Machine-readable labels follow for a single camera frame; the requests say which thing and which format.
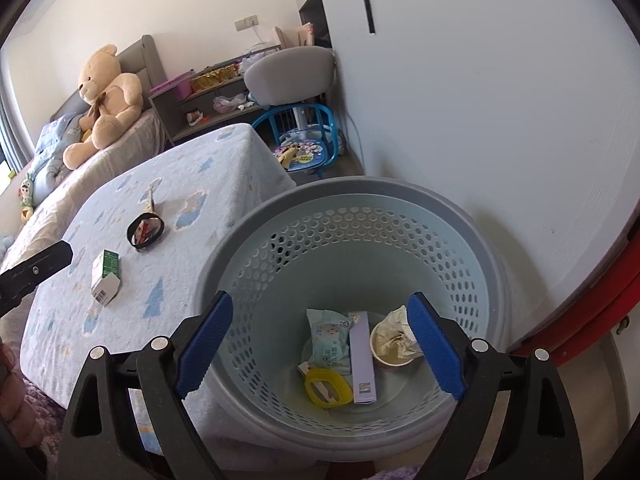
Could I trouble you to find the green white milk carton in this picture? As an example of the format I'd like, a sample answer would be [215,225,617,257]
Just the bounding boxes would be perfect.
[91,249,122,307]

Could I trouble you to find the black ring band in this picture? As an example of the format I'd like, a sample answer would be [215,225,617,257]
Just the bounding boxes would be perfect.
[126,212,165,252]

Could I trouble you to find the red white snack wrapper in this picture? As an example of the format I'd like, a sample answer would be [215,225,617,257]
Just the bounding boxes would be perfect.
[132,186,160,245]

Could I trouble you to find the lavender long box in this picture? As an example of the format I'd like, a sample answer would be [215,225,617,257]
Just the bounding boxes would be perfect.
[348,311,378,405]

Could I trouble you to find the yellow square plastic lid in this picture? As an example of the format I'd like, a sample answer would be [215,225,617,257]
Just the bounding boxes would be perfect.
[305,368,354,410]

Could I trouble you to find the light blue wipes packet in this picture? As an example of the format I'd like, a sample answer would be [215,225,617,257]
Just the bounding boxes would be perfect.
[306,309,352,376]

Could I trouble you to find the person's left hand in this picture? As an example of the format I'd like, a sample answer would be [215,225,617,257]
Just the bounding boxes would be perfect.
[0,344,43,448]

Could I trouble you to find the purple fluffy rug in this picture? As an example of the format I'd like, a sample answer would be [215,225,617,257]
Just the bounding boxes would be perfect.
[24,379,66,464]

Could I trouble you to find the small green doll toy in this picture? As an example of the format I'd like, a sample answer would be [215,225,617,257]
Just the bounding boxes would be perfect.
[18,176,35,223]

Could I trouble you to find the light blue patterned blanket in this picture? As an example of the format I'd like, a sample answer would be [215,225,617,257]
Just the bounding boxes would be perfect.
[21,124,294,406]

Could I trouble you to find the paper cup in basket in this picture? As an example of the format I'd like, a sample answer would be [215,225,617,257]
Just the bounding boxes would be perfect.
[370,322,423,368]

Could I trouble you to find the blue patterned pillow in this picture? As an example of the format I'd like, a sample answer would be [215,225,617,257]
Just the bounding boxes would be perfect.
[27,113,81,207]

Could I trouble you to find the grey perforated laundry basket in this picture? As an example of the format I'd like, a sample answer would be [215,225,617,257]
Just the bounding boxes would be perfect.
[192,174,512,463]

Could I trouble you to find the beige teddy bear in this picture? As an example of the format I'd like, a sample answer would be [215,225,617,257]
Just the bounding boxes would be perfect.
[63,44,143,170]

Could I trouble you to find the grey bed headboard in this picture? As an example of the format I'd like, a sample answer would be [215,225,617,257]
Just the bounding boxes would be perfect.
[49,35,167,122]

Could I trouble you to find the pink storage box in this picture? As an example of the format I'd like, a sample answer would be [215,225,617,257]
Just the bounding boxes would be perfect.
[150,70,195,101]

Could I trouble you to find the grey bedside shelf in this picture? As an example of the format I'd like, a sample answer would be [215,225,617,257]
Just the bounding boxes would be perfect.
[149,46,281,144]

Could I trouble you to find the white plastic bag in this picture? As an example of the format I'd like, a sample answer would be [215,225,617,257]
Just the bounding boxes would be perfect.
[214,93,247,114]

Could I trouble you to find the blue kids chair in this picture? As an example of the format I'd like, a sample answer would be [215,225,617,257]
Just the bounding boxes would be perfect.
[252,102,340,179]

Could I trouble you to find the grey office chair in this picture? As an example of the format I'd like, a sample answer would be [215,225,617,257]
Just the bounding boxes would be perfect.
[244,46,335,107]

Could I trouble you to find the red stool frame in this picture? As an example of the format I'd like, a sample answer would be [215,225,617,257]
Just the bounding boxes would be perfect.
[513,240,639,366]

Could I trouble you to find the wall power socket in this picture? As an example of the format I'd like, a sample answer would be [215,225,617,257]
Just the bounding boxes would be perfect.
[234,15,259,32]

